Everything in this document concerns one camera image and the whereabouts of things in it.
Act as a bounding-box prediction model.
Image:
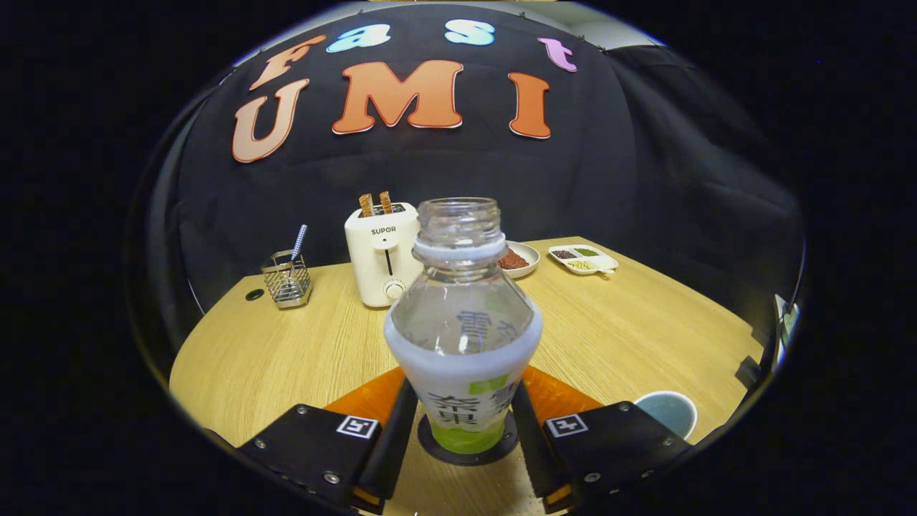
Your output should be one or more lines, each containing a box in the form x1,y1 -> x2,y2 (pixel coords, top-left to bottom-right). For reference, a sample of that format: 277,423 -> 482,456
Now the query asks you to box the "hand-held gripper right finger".
510,365 -> 694,513

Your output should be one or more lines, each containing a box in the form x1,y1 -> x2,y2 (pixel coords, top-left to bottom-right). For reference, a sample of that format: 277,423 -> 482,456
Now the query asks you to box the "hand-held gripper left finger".
236,367 -> 420,513

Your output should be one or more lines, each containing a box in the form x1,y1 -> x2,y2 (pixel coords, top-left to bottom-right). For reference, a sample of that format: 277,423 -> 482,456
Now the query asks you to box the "dark brown round coaster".
417,412 -> 519,467

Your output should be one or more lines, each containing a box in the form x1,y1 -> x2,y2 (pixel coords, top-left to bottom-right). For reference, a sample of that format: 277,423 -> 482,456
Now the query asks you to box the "clear juice bottle white label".
383,198 -> 543,454

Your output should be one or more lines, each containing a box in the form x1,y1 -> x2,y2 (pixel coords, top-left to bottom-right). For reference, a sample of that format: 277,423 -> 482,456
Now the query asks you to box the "white cup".
634,391 -> 698,441

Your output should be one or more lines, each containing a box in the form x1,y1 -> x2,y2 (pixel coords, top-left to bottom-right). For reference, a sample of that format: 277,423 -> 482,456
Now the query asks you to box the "wooden table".
169,236 -> 766,516

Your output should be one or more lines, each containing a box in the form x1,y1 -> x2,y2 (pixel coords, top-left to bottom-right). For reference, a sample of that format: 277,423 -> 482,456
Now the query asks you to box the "white toaster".
344,202 -> 423,309

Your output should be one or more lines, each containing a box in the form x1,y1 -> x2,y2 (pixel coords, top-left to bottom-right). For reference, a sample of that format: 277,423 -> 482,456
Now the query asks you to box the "round plate with red food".
499,241 -> 541,280

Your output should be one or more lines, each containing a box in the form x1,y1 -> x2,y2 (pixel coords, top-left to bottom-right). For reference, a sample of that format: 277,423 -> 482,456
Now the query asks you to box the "white divided dish with grains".
548,244 -> 619,276

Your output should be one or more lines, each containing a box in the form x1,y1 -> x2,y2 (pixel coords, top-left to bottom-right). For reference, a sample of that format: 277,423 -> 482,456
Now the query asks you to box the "black backdrop cloth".
125,4 -> 807,373

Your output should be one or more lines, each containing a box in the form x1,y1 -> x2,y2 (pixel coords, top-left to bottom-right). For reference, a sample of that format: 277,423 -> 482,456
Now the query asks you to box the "wire mesh utensil holder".
261,249 -> 312,310

